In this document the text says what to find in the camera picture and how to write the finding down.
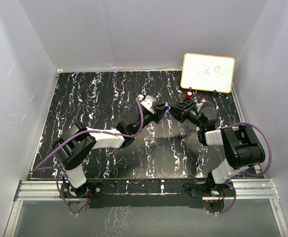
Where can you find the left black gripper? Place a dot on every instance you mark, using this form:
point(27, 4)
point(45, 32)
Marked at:
point(159, 111)

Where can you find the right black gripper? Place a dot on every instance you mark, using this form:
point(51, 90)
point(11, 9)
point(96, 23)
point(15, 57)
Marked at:
point(181, 110)

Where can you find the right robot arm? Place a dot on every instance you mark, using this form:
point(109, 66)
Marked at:
point(241, 146)

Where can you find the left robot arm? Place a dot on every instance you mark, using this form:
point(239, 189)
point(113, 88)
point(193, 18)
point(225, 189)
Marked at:
point(73, 147)

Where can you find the red emergency stop button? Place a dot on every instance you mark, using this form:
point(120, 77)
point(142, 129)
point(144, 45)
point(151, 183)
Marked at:
point(188, 96)

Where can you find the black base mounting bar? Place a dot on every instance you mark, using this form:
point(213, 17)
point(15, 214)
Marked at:
point(160, 192)

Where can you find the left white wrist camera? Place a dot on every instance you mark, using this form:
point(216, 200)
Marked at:
point(148, 103)

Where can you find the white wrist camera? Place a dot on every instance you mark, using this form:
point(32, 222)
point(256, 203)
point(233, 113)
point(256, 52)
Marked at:
point(200, 103)
point(148, 103)

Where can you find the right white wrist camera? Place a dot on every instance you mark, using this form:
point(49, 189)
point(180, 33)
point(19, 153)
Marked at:
point(200, 103)

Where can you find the white board with frame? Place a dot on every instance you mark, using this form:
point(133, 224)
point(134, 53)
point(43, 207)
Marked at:
point(207, 72)

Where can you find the aluminium frame rail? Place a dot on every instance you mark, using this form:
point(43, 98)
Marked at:
point(245, 188)

